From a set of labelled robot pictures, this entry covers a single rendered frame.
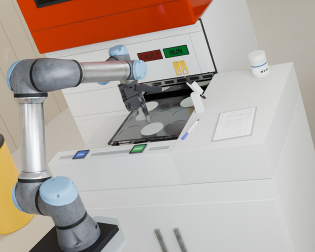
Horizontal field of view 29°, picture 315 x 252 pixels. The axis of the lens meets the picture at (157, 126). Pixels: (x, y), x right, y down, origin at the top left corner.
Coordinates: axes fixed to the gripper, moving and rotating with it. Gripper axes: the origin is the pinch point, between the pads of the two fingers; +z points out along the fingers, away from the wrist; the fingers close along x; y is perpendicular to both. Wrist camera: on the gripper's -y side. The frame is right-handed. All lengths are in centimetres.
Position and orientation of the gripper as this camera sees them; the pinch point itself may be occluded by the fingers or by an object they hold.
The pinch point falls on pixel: (149, 119)
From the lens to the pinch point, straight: 261.3
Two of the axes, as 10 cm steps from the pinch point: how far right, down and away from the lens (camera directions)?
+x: 2.6, 3.6, -9.0
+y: -9.1, 3.9, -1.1
